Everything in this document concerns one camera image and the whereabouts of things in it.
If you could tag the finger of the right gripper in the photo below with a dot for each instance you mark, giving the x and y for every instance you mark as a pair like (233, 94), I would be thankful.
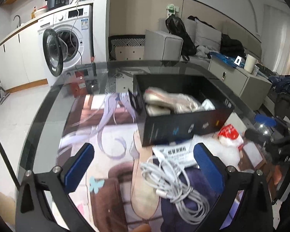
(265, 123)
(258, 137)

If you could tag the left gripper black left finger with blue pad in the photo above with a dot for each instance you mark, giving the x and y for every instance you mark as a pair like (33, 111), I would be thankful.
(33, 212)

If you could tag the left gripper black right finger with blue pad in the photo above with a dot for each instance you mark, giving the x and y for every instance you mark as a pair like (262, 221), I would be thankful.
(254, 212)

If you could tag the red white plastic bag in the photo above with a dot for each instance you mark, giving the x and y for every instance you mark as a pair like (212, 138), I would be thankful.
(230, 137)

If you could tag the white medicine packet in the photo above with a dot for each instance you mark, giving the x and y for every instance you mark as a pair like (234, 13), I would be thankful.
(182, 155)

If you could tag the person's left hand thumb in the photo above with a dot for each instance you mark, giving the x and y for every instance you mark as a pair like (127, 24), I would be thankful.
(142, 228)

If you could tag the beige side cabinet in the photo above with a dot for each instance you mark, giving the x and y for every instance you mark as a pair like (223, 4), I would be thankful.
(252, 89)

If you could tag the white paper roll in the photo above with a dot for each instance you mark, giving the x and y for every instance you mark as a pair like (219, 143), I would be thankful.
(250, 63)

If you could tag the blue item on cabinet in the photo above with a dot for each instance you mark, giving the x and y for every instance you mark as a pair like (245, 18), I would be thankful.
(232, 62)

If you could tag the anime print desk mat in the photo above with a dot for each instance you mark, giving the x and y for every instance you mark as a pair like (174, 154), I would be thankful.
(125, 185)

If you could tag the black jacket on sofa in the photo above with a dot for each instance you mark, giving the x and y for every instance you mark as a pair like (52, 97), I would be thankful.
(231, 47)

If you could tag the black cardboard box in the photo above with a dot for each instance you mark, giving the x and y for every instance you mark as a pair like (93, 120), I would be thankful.
(172, 107)

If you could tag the grey sofa cushion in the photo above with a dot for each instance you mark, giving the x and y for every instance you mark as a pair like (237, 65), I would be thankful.
(207, 36)

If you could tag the black backpack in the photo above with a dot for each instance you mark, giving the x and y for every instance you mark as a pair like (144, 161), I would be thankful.
(176, 27)

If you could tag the red box under table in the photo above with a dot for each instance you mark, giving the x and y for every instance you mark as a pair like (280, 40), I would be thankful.
(77, 84)

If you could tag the white washing machine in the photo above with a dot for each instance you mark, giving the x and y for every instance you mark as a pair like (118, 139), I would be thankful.
(66, 40)

